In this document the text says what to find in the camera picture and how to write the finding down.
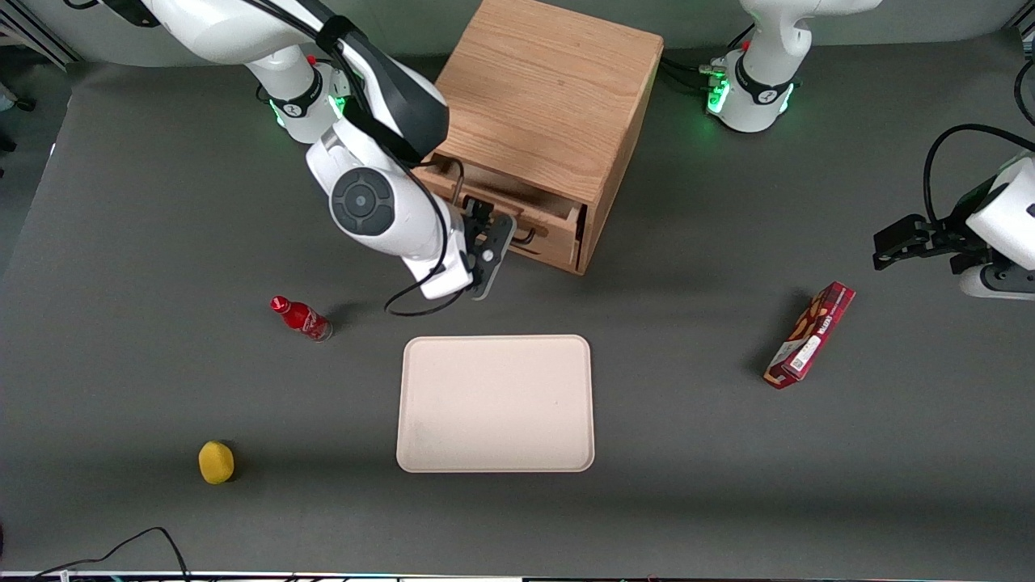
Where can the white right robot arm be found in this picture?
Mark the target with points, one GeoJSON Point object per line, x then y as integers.
{"type": "Point", "coordinates": [372, 194]}

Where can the red soda bottle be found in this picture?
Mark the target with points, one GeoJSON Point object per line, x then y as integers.
{"type": "Point", "coordinates": [303, 318]}

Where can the wooden drawer cabinet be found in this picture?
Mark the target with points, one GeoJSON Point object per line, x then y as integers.
{"type": "Point", "coordinates": [550, 89]}

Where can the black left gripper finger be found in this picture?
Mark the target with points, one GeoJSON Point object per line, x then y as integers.
{"type": "Point", "coordinates": [901, 228]}
{"type": "Point", "coordinates": [897, 255]}

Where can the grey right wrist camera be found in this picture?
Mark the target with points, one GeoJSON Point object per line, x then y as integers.
{"type": "Point", "coordinates": [495, 250]}

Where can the yellow lemon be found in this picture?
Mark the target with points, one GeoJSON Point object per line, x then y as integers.
{"type": "Point", "coordinates": [216, 462]}

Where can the red snack box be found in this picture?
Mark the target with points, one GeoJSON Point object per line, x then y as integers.
{"type": "Point", "coordinates": [810, 335]}

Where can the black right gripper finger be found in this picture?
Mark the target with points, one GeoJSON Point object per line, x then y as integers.
{"type": "Point", "coordinates": [485, 212]}
{"type": "Point", "coordinates": [469, 214]}

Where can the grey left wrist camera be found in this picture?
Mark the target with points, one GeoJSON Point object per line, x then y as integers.
{"type": "Point", "coordinates": [999, 283]}

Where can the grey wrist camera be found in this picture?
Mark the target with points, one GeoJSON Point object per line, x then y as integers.
{"type": "Point", "coordinates": [495, 250]}
{"type": "Point", "coordinates": [999, 283]}

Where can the beige rectangular tray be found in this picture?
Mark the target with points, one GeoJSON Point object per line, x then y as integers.
{"type": "Point", "coordinates": [496, 404]}

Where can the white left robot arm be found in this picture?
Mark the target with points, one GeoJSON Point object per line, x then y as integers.
{"type": "Point", "coordinates": [760, 73]}

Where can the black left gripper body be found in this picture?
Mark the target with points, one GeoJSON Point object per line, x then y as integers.
{"type": "Point", "coordinates": [947, 234]}

